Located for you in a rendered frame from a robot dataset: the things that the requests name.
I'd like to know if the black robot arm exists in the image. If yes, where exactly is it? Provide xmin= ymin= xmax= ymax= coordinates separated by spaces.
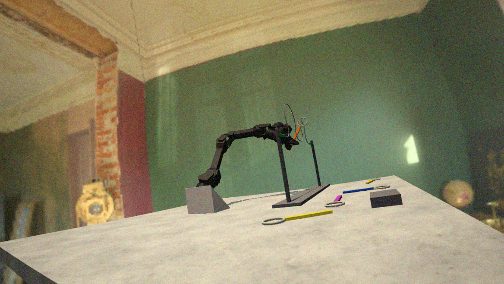
xmin=196 ymin=122 xmax=292 ymax=188

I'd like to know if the magenta handle with grey loop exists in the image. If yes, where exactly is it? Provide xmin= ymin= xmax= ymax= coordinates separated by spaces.
xmin=325 ymin=195 xmax=345 ymax=207

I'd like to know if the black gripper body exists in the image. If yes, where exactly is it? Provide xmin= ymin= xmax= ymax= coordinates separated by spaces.
xmin=272 ymin=127 xmax=292 ymax=150

